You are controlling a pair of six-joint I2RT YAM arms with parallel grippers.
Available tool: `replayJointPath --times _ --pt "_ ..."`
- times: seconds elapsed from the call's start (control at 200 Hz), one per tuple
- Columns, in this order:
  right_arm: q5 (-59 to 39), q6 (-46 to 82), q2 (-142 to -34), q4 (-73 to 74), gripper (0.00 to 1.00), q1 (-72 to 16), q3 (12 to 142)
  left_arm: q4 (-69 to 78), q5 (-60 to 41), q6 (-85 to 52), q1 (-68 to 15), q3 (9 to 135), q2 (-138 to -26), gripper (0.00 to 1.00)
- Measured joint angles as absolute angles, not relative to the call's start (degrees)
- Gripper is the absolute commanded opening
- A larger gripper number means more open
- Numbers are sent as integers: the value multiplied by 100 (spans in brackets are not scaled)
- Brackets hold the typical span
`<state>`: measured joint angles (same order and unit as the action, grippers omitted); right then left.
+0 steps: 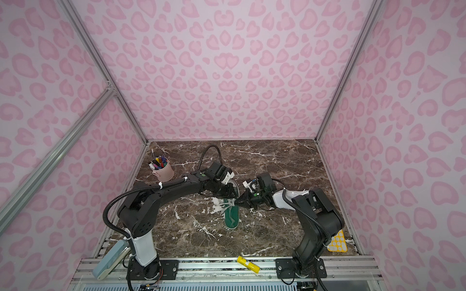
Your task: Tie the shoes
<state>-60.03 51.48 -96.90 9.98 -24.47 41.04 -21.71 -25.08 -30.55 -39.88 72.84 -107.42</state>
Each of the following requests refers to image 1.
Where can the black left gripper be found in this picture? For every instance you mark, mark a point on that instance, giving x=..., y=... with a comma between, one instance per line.
x=229, y=192

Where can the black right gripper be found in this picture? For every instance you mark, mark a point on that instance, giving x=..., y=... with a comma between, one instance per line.
x=247, y=202

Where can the white shoelace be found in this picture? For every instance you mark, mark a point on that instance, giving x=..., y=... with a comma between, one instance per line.
x=221, y=205

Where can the green canvas sneaker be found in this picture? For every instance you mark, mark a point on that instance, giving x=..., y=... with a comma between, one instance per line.
x=231, y=215

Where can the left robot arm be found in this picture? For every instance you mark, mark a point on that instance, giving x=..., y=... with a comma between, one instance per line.
x=139, y=211

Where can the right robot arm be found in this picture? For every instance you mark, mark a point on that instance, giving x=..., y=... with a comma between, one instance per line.
x=319, y=218

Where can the pink pen cup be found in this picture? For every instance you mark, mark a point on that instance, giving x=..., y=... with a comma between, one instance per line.
x=163, y=174

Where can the coloured pens bundle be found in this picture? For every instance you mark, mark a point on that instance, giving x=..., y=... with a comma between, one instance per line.
x=158, y=163

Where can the yellow marker tube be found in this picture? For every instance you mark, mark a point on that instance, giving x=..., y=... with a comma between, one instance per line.
x=248, y=264

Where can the light blue device lower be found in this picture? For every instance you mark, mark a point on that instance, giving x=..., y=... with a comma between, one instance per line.
x=116, y=254

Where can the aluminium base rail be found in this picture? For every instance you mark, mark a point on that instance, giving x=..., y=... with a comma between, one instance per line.
x=347, y=273

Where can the aluminium frame post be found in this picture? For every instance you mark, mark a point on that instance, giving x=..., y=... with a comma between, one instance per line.
x=111, y=43

